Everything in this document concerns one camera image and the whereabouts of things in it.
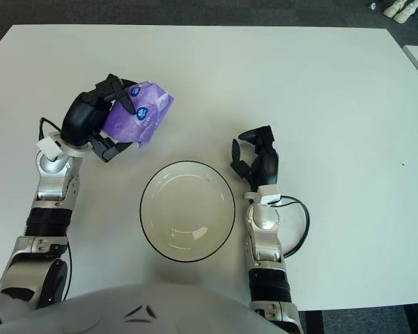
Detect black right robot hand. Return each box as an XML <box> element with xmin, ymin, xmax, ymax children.
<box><xmin>231</xmin><ymin>125</ymin><xmax>280</xmax><ymax>191</ymax></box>

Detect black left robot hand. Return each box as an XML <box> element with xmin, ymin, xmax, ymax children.
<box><xmin>61</xmin><ymin>73</ymin><xmax>140</xmax><ymax>164</ymax></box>

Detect purple tissue paper pack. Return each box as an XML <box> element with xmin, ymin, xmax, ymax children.
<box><xmin>100</xmin><ymin>79</ymin><xmax>177</xmax><ymax>150</ymax></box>

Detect white plate with black rim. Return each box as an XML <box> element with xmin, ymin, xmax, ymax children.
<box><xmin>139</xmin><ymin>160</ymin><xmax>237</xmax><ymax>264</ymax></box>

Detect black table leg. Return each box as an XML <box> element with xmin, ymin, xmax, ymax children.
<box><xmin>304</xmin><ymin>310</ymin><xmax>324</xmax><ymax>334</ymax></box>

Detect silver robot torso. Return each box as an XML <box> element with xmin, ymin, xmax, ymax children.
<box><xmin>0</xmin><ymin>282</ymin><xmax>283</xmax><ymax>334</ymax></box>

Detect white shoe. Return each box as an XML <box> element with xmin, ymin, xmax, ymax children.
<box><xmin>394</xmin><ymin>0</ymin><xmax>418</xmax><ymax>24</ymax></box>
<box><xmin>384</xmin><ymin>0</ymin><xmax>410</xmax><ymax>17</ymax></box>

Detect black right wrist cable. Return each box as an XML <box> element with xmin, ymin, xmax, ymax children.
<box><xmin>273</xmin><ymin>196</ymin><xmax>311</xmax><ymax>259</ymax></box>

